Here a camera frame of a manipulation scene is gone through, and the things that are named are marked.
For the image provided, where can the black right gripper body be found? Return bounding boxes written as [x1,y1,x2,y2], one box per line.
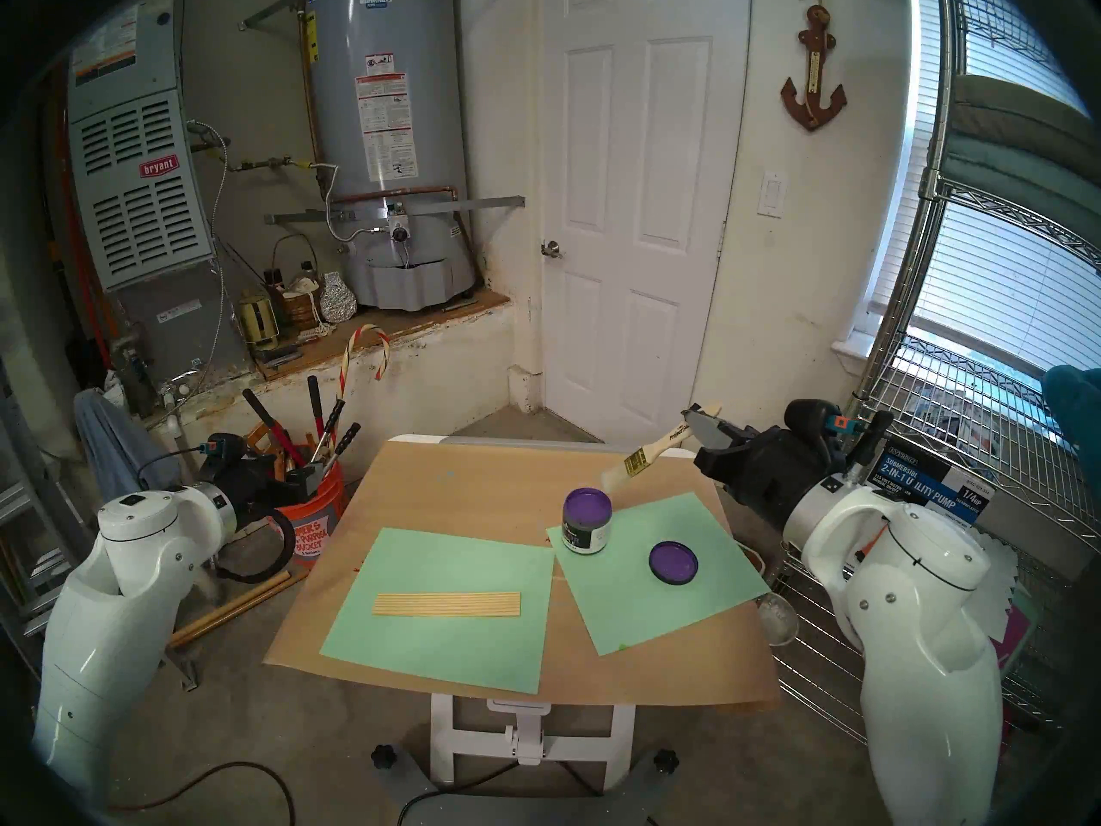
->
[731,428,848,533]

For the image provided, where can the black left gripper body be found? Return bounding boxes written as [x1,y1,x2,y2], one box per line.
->
[228,456,298,517]

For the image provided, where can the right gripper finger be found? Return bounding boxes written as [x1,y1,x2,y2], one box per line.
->
[695,444,742,483]
[682,405,732,448]

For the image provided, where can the wooden handled paint brush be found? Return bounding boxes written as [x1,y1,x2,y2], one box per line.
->
[600,403,723,496]

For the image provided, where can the purple paint jar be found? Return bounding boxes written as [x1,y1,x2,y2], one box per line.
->
[562,488,613,556]

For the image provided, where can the orange plastic bucket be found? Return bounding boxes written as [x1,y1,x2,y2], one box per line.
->
[275,463,349,569]

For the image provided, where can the red black bolt cutter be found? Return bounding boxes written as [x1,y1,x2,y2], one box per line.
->
[243,389,309,471]

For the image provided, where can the purple jar lid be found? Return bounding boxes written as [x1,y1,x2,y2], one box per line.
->
[648,539,699,586]

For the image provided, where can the striped candy cane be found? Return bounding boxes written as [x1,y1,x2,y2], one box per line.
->
[340,324,392,404]

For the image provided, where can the wooden floor sticks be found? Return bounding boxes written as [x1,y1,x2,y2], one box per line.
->
[168,570,302,649]

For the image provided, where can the blue cloth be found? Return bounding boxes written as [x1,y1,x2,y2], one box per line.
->
[73,388,181,502]

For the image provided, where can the small green paper sheet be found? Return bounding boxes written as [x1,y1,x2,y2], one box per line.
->
[548,491,771,657]

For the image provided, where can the utility pump box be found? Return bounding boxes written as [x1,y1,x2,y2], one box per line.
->
[869,437,999,533]

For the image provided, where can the foil wrapped object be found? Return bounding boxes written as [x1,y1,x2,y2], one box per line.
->
[318,271,358,324]

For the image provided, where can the light wood slat piece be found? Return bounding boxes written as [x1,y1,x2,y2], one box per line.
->
[372,592,523,618]

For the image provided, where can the brown wooden ledge board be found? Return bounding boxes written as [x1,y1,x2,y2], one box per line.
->
[254,289,513,382]

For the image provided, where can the white panel door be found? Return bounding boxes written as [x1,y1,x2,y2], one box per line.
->
[538,0,751,448]

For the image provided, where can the large green paper sheet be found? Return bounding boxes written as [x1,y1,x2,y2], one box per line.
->
[320,527,556,694]

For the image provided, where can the aluminium ladder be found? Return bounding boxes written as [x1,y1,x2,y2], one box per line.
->
[0,360,95,662]

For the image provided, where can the white scalloped paper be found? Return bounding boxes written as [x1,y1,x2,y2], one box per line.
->
[972,530,1022,623]

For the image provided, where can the grey water heater tank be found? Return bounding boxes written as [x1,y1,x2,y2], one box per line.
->
[305,0,478,311]

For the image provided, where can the magenta craft paper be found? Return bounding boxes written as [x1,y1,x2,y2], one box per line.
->
[996,609,1035,666]

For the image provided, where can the grey bryant furnace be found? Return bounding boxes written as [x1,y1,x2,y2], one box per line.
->
[67,0,255,378]

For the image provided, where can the orange vertical pipe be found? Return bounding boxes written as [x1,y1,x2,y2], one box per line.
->
[47,67,113,369]

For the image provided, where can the teal cloth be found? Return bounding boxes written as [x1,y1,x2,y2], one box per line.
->
[1041,364,1101,477]

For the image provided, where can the white window blinds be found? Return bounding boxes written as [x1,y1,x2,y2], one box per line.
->
[869,0,1101,378]

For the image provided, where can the grey green cushion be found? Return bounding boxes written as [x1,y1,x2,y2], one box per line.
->
[950,74,1098,158]
[942,132,1101,266]

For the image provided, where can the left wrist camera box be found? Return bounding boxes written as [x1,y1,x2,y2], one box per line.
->
[200,433,252,481]

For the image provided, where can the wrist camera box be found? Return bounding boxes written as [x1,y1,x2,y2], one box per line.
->
[784,400,895,472]
[200,433,252,481]

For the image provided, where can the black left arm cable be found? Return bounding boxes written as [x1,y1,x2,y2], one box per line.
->
[215,506,298,584]

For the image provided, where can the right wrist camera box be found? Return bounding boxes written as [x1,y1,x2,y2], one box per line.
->
[784,400,895,472]

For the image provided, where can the wicker basket with handle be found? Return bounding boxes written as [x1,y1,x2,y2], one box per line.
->
[271,235,323,326]

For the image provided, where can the brown floor cable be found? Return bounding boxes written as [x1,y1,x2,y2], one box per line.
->
[112,760,298,826]

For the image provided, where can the grey metal heater strap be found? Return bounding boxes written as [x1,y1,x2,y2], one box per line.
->
[265,196,526,225]

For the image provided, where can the white grey table frame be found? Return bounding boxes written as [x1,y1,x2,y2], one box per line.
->
[370,435,702,826]

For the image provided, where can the chrome wire shelf rack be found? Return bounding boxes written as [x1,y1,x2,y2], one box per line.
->
[774,0,1101,821]

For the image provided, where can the black table cable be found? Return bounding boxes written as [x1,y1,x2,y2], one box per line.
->
[400,760,517,826]

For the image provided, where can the brown anchor wall decoration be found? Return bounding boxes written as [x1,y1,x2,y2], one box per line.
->
[780,0,848,133]

